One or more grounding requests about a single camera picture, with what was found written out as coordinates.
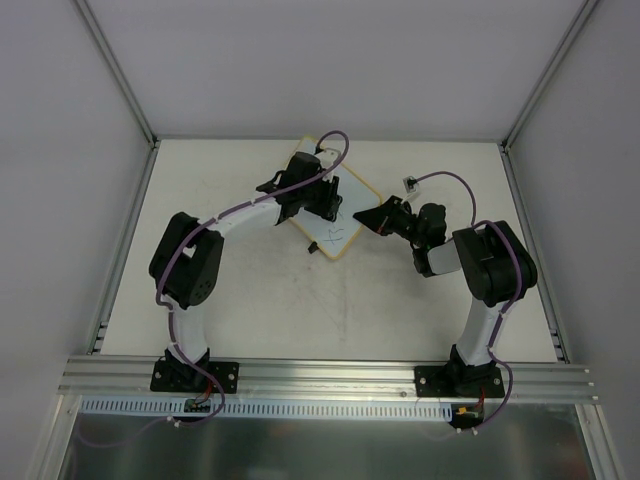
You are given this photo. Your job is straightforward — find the yellow framed whiteboard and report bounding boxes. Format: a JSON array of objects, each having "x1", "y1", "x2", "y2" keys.
[{"x1": 285, "y1": 161, "x2": 382, "y2": 260}]

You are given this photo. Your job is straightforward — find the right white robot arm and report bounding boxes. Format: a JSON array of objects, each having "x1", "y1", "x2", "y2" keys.
[{"x1": 353, "y1": 196, "x2": 538, "y2": 399}]

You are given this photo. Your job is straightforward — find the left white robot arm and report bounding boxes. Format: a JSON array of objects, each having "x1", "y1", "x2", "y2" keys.
[{"x1": 149, "y1": 147, "x2": 346, "y2": 393}]

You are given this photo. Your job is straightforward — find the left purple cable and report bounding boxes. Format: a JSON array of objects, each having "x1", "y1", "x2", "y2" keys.
[{"x1": 74, "y1": 130, "x2": 351, "y2": 447}]

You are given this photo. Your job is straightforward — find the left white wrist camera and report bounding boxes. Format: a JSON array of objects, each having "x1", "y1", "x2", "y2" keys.
[{"x1": 314, "y1": 148, "x2": 341, "y2": 171}]

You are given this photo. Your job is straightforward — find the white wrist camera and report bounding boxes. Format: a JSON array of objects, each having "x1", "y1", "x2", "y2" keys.
[
  {"x1": 314, "y1": 148, "x2": 341, "y2": 171},
  {"x1": 402, "y1": 176, "x2": 420, "y2": 203}
]

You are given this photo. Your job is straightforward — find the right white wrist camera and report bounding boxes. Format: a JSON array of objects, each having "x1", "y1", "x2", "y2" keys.
[{"x1": 402, "y1": 176, "x2": 420, "y2": 203}]

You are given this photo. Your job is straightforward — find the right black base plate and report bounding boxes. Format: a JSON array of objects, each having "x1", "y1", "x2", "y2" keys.
[{"x1": 413, "y1": 363, "x2": 505, "y2": 399}]

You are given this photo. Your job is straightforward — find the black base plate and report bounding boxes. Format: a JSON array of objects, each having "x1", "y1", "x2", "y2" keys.
[
  {"x1": 413, "y1": 363, "x2": 505, "y2": 399},
  {"x1": 149, "y1": 356, "x2": 240, "y2": 394}
]

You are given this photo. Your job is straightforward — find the right aluminium side rail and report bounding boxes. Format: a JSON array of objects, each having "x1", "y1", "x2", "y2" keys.
[{"x1": 498, "y1": 144, "x2": 571, "y2": 364}]

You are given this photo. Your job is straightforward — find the aluminium side rail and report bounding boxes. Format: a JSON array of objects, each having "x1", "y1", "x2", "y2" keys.
[
  {"x1": 498, "y1": 144, "x2": 571, "y2": 364},
  {"x1": 84, "y1": 140, "x2": 161, "y2": 355}
]

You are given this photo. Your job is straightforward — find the white slotted cable duct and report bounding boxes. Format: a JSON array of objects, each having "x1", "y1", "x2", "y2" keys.
[{"x1": 79, "y1": 395, "x2": 453, "y2": 423}]

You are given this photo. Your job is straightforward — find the right aluminium frame post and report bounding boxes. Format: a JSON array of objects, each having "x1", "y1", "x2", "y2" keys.
[{"x1": 500, "y1": 0, "x2": 601, "y2": 152}]

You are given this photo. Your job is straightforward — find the aluminium frame post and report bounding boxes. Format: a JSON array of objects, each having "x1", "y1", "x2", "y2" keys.
[
  {"x1": 500, "y1": 0, "x2": 601, "y2": 152},
  {"x1": 71, "y1": 0, "x2": 158, "y2": 147}
]

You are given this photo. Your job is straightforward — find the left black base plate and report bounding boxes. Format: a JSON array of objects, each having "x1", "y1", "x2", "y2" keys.
[{"x1": 149, "y1": 356, "x2": 240, "y2": 394}]

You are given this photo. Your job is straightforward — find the left aluminium frame post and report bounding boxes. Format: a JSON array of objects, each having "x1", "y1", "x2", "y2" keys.
[{"x1": 71, "y1": 0, "x2": 158, "y2": 147}]

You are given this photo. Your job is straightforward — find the left aluminium side rail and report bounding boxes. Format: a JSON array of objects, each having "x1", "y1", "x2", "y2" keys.
[{"x1": 84, "y1": 140, "x2": 161, "y2": 355}]

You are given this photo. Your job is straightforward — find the aluminium front rail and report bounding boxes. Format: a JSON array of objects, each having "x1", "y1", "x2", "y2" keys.
[{"x1": 57, "y1": 355, "x2": 601, "y2": 405}]

